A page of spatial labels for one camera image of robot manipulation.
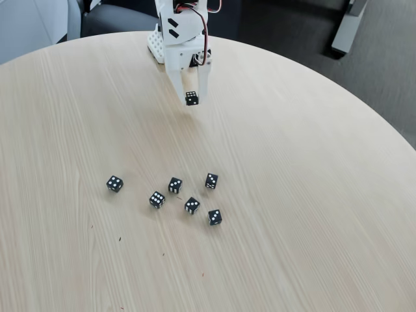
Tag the dark upholstered chair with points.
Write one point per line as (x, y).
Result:
(117, 19)

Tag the grey metal desk leg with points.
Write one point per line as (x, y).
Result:
(346, 29)

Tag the white cabinet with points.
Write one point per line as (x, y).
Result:
(29, 26)

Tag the black die with white pips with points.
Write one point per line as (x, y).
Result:
(191, 98)
(175, 185)
(211, 180)
(157, 199)
(114, 184)
(214, 217)
(192, 205)

